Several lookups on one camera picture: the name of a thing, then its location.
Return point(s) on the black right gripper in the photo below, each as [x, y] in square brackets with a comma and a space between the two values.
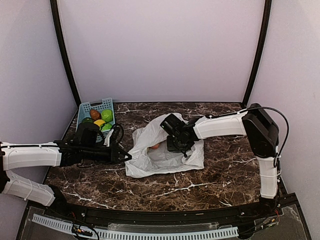
[171, 147]

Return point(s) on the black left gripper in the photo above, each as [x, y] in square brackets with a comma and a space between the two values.
[115, 149]

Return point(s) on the white plastic bag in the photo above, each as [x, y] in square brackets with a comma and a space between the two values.
[146, 162]

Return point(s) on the brown potato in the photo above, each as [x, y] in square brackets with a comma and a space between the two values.
[94, 114]

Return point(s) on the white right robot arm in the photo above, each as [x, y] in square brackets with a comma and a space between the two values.
[230, 124]

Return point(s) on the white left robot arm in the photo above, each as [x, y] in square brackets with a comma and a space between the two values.
[88, 143]

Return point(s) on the pink peach in bag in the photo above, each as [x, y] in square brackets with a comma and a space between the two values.
[155, 146]

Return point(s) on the green fruit with dark patch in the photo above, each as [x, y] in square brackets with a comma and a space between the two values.
[106, 127]

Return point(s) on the green round fruit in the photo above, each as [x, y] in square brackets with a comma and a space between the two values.
[107, 115]

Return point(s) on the yellow lemon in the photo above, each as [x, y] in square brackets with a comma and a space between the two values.
[99, 122]

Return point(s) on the light blue plastic basket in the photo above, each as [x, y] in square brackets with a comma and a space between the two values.
[103, 104]

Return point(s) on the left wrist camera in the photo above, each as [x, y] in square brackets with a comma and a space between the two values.
[114, 136]

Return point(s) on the black front rail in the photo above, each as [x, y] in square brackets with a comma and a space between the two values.
[102, 217]

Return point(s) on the grey slotted cable duct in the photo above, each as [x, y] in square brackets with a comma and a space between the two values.
[137, 232]

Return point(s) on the black right corner post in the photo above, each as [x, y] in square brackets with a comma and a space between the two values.
[257, 50]

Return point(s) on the black corner post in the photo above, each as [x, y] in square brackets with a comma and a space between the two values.
[257, 50]
[63, 51]

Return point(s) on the black left corner post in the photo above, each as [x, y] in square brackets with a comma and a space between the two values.
[63, 51]

